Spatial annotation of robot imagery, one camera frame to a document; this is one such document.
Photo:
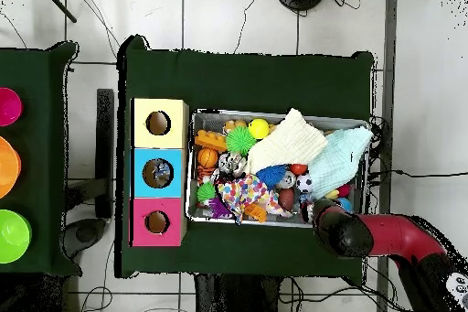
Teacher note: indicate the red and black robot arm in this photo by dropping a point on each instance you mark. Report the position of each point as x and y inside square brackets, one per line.
[395, 233]

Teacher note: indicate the silver mesh bin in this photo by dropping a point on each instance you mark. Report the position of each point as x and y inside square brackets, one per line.
[256, 221]

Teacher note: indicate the wooden box with three holes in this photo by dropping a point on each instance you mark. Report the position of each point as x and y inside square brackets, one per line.
[161, 142]

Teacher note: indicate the large green spiky ball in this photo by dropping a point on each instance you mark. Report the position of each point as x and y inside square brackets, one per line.
[240, 140]

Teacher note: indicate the orange toy basketball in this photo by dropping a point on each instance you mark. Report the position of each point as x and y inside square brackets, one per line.
[207, 157]

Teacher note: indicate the long orange toy block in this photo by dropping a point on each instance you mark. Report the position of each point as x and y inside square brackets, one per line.
[210, 140]

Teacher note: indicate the yellow ball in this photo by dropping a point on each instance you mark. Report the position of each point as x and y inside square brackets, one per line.
[258, 128]

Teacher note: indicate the colourful dotted cloth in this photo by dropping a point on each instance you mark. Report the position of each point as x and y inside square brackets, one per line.
[241, 192]

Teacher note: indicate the cream waffle cloth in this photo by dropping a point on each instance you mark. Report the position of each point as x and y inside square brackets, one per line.
[289, 143]

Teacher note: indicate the brown toy football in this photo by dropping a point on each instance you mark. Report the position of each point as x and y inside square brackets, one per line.
[286, 199]

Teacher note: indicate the dark green table cloth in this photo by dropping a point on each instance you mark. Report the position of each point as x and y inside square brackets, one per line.
[237, 81]

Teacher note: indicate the mint waffle cloth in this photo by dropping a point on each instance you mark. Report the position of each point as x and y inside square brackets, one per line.
[340, 162]

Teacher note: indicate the blue globe ball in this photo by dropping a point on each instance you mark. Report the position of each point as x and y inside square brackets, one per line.
[345, 204]

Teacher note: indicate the black flat bar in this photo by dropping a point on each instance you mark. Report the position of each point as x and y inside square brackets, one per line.
[105, 143]

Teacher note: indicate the grey stand foot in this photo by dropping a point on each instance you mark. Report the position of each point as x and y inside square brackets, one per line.
[86, 233]

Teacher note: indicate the green cloth side table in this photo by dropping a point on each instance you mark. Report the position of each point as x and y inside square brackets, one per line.
[40, 180]

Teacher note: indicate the orange bowl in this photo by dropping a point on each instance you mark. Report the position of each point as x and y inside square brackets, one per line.
[7, 167]

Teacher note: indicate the pink bowl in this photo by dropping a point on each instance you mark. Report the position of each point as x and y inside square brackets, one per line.
[9, 107]

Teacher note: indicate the black rod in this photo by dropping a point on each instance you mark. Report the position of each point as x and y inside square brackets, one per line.
[58, 4]

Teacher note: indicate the green bowl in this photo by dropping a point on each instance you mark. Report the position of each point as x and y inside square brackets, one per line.
[12, 237]

